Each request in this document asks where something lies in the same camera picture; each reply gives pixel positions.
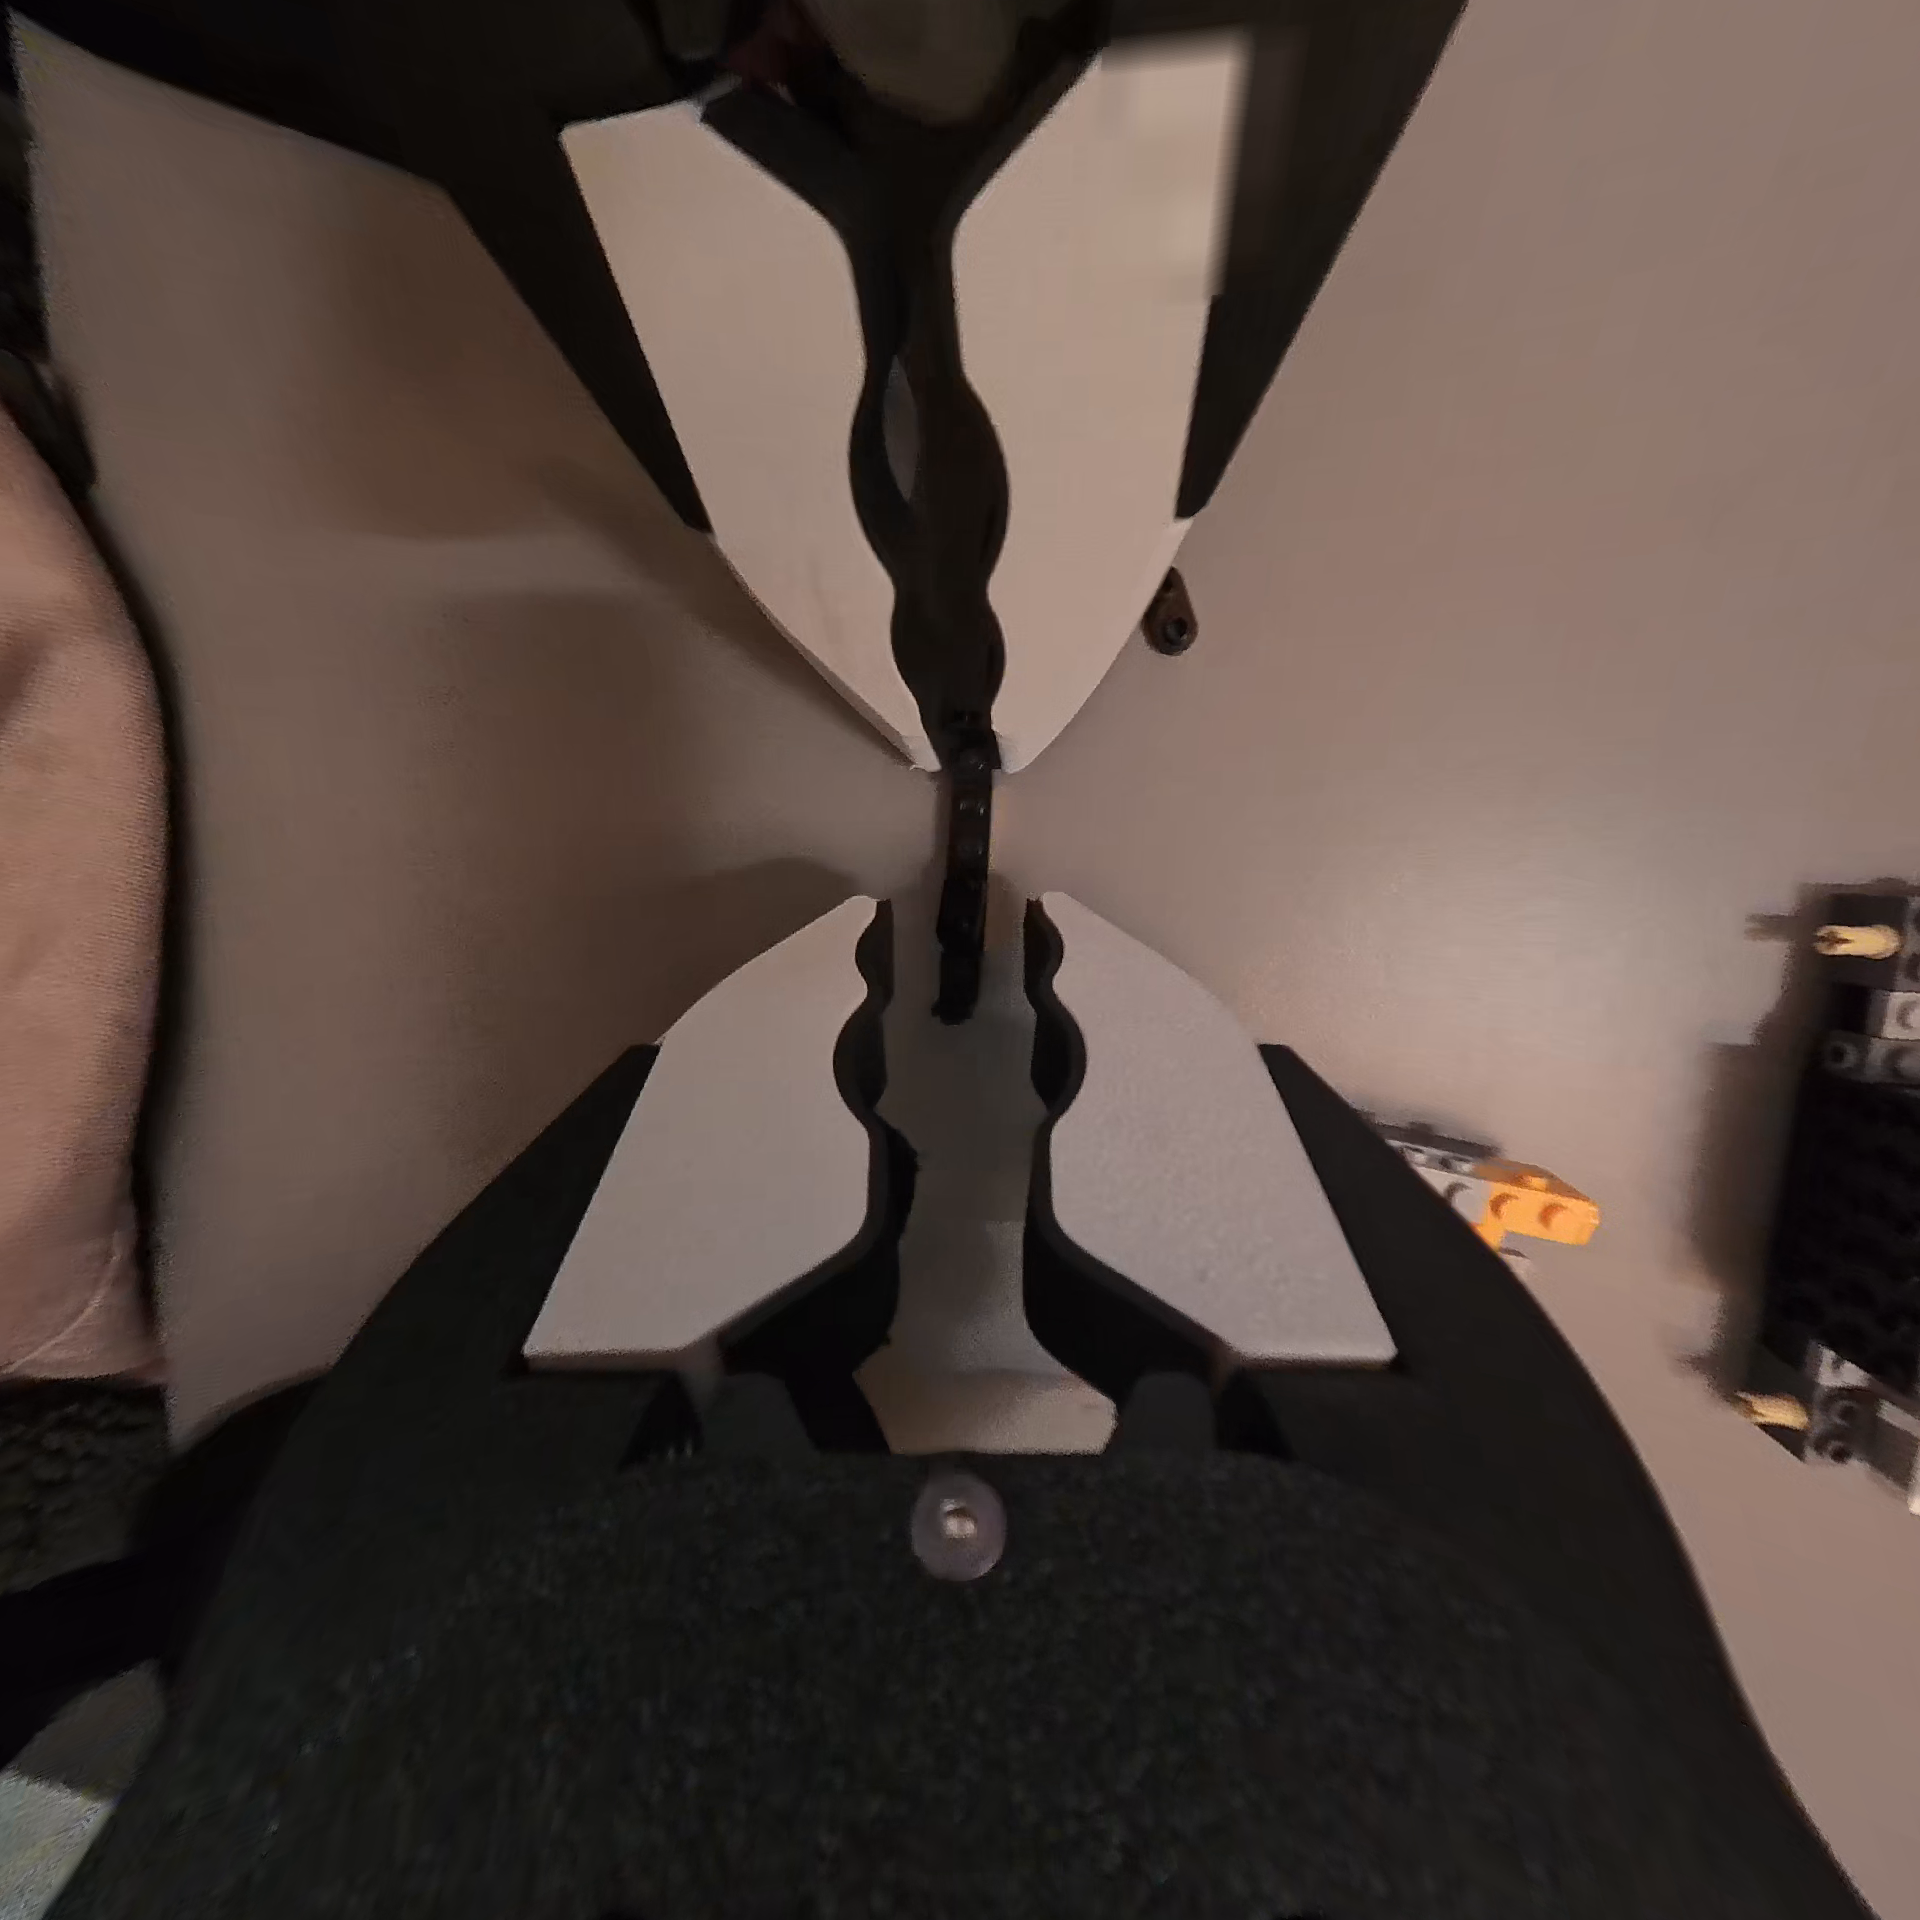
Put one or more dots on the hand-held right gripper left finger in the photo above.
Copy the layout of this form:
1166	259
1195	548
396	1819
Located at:
722	1185

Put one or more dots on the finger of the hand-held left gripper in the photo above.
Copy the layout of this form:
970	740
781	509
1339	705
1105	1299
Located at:
1081	450
734	345

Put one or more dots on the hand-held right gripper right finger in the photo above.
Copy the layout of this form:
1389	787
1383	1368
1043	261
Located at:
1202	1185

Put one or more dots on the black knobbly brick piece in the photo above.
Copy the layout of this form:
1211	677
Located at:
1174	616

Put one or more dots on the long black orange brick strip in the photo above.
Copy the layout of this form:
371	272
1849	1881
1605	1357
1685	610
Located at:
967	840

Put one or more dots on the grey desk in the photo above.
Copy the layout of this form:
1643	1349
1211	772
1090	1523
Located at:
375	674

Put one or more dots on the orange grey brick assembly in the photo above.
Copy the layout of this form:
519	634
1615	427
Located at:
1531	1207

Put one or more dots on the black brick car chassis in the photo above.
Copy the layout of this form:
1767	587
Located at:
1846	1201

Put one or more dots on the pink sweatshirt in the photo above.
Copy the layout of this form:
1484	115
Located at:
76	900

